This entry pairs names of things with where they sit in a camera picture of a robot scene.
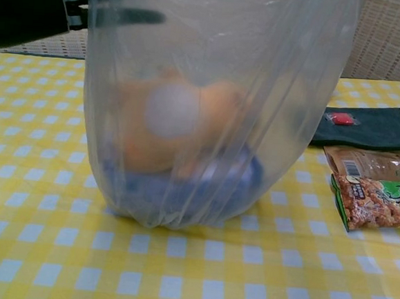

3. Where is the brown snack packet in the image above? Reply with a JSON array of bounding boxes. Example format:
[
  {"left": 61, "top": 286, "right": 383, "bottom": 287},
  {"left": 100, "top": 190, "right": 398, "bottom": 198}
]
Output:
[{"left": 321, "top": 144, "right": 400, "bottom": 183}]

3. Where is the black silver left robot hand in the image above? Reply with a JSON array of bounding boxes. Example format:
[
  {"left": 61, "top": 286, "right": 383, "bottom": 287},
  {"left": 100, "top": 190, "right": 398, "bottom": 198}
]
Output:
[{"left": 0, "top": 0, "right": 170, "bottom": 63}]

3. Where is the dark green cloth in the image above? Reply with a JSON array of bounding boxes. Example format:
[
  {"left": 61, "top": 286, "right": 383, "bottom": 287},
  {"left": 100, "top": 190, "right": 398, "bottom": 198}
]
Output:
[{"left": 309, "top": 101, "right": 400, "bottom": 154}]

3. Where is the green peanut snack packet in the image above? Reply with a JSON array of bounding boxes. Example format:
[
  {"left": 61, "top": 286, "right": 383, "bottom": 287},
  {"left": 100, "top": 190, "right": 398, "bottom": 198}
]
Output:
[{"left": 325, "top": 172, "right": 400, "bottom": 238}]

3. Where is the white round ball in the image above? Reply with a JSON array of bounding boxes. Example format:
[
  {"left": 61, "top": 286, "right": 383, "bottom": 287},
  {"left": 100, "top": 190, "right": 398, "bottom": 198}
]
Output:
[{"left": 143, "top": 82, "right": 203, "bottom": 143}]

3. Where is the blue flat packet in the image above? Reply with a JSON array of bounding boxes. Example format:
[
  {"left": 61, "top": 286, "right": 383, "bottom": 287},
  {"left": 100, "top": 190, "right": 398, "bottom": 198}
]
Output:
[{"left": 89, "top": 131, "right": 267, "bottom": 228}]

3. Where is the yellow checkered tablecloth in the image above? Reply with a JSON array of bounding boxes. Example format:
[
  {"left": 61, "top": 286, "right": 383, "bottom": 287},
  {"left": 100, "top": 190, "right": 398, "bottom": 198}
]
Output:
[{"left": 0, "top": 49, "right": 400, "bottom": 299}]

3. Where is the red wrapped candy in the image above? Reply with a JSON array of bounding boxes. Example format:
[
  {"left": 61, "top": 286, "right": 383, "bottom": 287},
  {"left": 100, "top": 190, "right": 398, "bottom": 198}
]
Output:
[{"left": 322, "top": 110, "right": 358, "bottom": 128}]

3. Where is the woven folding screen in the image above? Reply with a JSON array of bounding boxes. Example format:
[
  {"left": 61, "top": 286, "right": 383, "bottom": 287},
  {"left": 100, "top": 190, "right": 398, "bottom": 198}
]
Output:
[{"left": 3, "top": 0, "right": 400, "bottom": 86}]

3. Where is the orange plush toy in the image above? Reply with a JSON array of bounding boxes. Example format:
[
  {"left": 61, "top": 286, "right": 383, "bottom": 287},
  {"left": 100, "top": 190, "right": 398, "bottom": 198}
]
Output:
[{"left": 111, "top": 61, "right": 258, "bottom": 182}]

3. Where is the clear plastic bag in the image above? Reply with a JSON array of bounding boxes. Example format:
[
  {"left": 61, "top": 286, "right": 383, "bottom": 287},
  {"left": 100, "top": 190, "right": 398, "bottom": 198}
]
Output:
[{"left": 69, "top": 0, "right": 360, "bottom": 244}]

